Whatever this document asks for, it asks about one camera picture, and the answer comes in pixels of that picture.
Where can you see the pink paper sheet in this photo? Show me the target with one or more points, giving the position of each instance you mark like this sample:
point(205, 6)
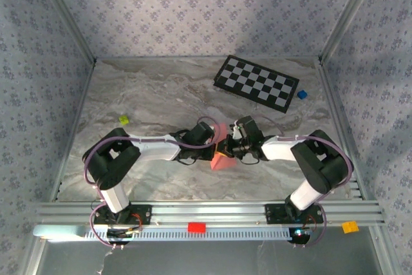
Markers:
point(222, 164)

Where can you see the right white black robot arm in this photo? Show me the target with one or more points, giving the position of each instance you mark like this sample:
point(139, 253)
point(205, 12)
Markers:
point(277, 151)

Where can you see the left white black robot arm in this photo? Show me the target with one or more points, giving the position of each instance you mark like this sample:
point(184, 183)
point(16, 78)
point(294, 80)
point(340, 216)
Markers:
point(154, 151)

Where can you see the black white checkerboard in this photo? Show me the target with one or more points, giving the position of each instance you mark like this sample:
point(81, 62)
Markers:
point(256, 83)

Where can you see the red toy brick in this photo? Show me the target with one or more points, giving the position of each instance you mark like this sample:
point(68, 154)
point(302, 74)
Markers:
point(196, 227)

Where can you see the blue toy brick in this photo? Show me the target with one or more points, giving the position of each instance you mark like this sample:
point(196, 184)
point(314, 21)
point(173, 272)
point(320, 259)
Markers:
point(302, 95)

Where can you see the yellow-green toy brick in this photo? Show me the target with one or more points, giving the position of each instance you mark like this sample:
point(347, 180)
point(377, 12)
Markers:
point(124, 120)

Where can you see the black round controller board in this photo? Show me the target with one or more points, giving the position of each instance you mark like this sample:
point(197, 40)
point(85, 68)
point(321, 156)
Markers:
point(119, 233)
point(301, 235)

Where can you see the orange toy brick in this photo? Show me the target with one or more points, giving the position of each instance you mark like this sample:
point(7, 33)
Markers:
point(350, 227)

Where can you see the pale blue flat plate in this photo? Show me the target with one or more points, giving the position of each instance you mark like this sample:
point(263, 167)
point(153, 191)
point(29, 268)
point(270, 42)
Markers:
point(58, 231)

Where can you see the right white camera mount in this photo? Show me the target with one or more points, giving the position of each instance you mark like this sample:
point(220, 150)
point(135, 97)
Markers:
point(236, 132)

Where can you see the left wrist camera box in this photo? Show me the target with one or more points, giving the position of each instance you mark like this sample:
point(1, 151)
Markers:
point(201, 132)

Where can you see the wide aluminium extrusion rail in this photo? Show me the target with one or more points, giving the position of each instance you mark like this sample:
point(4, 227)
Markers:
point(209, 212)

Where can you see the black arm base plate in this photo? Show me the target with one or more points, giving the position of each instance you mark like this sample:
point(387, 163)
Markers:
point(145, 214)
point(273, 214)

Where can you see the aluminium frame rail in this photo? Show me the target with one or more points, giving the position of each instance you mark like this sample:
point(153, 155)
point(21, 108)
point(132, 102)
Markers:
point(161, 58)
point(336, 110)
point(79, 110)

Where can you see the aluminium frame post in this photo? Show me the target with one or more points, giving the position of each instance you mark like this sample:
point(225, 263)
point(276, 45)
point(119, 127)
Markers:
point(68, 14)
point(347, 14)

